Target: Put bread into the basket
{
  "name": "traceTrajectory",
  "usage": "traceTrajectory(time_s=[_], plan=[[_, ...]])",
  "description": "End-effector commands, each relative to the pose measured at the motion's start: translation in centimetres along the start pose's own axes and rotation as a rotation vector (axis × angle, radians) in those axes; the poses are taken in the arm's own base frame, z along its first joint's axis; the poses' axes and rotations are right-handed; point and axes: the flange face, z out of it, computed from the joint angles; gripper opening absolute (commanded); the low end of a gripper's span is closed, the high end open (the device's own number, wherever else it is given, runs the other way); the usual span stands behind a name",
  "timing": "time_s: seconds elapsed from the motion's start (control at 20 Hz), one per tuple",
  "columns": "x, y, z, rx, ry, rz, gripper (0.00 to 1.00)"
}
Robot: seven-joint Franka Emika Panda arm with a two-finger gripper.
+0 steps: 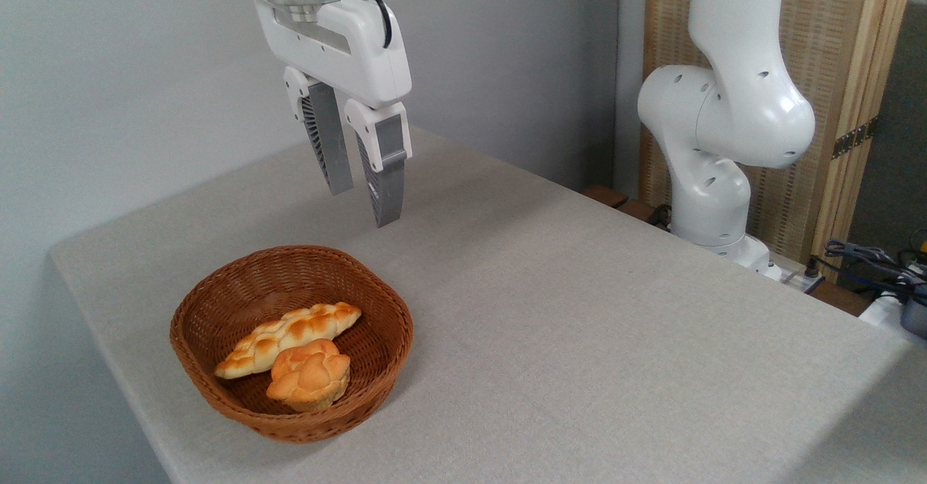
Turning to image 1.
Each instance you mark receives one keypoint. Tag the round knotted bread roll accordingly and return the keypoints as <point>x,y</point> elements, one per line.
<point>310,377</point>

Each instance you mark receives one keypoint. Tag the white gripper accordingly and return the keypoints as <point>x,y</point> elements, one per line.
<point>351,53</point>

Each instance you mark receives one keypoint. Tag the wood and rattan folding screen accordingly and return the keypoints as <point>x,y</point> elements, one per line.
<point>833,71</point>

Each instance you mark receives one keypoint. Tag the long braided bread loaf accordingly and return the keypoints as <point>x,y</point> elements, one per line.
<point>286,335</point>

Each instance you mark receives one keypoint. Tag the grey electronics box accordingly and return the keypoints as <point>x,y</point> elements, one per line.
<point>916,317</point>

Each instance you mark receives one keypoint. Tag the brown wicker basket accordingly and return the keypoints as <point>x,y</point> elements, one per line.
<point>217,303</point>

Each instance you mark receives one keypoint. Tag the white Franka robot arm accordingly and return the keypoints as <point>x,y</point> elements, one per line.
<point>731,107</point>

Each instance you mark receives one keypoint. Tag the brown wooden furniture edge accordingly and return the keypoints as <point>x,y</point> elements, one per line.
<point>615,200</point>

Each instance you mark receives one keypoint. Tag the grey fabric tablecloth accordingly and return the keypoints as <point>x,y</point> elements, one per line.
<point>615,368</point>

